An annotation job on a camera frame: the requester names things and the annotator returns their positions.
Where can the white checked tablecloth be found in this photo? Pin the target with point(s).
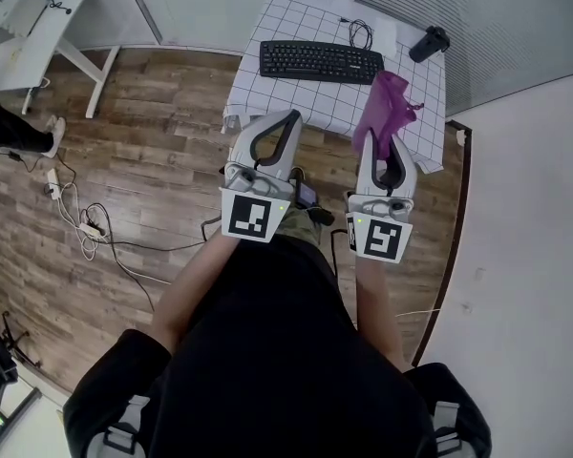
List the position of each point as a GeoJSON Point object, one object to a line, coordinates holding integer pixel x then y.
{"type": "Point", "coordinates": [315, 98]}

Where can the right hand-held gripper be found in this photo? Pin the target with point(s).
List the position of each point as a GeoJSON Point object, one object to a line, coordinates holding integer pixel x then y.
{"type": "Point", "coordinates": [382, 236]}

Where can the person's camouflage trousers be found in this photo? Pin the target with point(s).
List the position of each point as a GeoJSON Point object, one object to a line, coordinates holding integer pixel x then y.
{"type": "Point", "coordinates": [296, 224]}

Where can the glass partition with blinds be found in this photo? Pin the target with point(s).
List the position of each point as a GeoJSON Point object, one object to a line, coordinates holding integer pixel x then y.
{"type": "Point", "coordinates": [506, 31]}

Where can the black bottle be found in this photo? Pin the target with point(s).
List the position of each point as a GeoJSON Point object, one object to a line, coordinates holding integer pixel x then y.
{"type": "Point", "coordinates": [427, 43]}

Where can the white desk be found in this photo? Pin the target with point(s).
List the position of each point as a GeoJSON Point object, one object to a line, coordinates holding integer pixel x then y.
{"type": "Point", "coordinates": [28, 36]}

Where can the person's black shirt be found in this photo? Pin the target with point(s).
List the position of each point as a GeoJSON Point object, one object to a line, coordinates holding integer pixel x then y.
{"type": "Point", "coordinates": [277, 351]}

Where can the black device with screen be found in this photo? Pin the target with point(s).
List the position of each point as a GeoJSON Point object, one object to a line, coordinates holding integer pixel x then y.
{"type": "Point", "coordinates": [306, 194]}

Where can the purple cloth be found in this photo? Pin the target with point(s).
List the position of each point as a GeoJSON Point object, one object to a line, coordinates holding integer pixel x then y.
{"type": "Point", "coordinates": [384, 103]}

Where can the white paper sheet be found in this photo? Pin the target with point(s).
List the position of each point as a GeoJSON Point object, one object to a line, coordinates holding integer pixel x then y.
{"type": "Point", "coordinates": [386, 36]}

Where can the person's left forearm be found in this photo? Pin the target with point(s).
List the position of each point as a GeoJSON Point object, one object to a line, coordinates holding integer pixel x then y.
{"type": "Point", "coordinates": [196, 279]}

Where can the person's right forearm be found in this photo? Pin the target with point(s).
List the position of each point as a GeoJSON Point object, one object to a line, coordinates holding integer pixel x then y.
{"type": "Point", "coordinates": [375, 303]}

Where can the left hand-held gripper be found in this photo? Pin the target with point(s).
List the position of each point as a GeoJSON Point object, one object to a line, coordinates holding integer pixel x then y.
{"type": "Point", "coordinates": [248, 215]}

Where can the white power strip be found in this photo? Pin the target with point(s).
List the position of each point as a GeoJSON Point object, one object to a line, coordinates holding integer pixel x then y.
{"type": "Point", "coordinates": [93, 229]}
{"type": "Point", "coordinates": [53, 184]}

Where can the black keyboard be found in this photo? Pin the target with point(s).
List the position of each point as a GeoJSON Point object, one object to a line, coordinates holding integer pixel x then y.
{"type": "Point", "coordinates": [315, 62]}

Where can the black office chair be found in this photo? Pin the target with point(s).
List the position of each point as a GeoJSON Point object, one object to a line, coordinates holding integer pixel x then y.
{"type": "Point", "coordinates": [0, 365]}

